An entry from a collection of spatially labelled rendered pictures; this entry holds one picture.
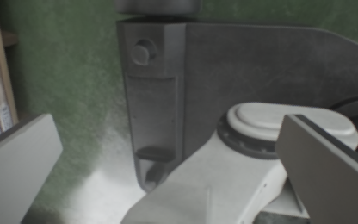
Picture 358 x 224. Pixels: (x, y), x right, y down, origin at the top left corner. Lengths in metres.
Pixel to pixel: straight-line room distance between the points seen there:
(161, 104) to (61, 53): 0.45
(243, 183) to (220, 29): 0.29
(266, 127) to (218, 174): 0.11
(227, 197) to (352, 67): 0.37
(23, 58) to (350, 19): 1.01
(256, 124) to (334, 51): 0.23
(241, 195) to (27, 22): 0.80
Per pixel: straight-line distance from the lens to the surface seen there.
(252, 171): 0.33
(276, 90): 0.50
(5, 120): 0.96
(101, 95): 0.80
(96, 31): 0.72
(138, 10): 0.44
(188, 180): 0.30
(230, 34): 0.45
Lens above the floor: 0.61
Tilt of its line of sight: 59 degrees down
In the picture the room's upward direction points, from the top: 159 degrees counter-clockwise
